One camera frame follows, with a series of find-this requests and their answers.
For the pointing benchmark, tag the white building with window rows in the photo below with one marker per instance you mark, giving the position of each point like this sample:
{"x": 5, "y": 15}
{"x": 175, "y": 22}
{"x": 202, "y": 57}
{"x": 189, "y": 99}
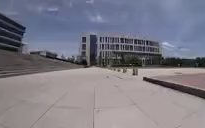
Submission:
{"x": 123, "y": 46}

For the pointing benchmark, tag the dark banded building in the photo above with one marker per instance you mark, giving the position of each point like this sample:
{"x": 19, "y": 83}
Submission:
{"x": 3, "y": 31}

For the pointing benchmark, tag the pale concrete slab plaza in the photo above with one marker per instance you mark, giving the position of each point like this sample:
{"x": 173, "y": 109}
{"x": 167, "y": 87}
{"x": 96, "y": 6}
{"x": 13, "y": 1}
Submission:
{"x": 100, "y": 96}

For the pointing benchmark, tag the reddish raised platform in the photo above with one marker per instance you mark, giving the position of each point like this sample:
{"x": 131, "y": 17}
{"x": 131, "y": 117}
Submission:
{"x": 193, "y": 80}

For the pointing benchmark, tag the wide grey stone steps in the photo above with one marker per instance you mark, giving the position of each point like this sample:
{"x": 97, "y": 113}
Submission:
{"x": 16, "y": 65}

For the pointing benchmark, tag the low grey building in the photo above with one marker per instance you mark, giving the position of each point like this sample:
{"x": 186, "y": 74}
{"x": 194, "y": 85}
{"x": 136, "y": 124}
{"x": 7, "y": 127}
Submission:
{"x": 43, "y": 53}

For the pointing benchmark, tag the grey bollard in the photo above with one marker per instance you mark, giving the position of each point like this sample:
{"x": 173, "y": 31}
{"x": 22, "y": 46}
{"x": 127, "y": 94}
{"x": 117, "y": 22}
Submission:
{"x": 135, "y": 71}

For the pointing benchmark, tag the dark green hedge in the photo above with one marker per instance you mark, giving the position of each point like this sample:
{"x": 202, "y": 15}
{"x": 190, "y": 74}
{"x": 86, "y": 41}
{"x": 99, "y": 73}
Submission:
{"x": 190, "y": 62}

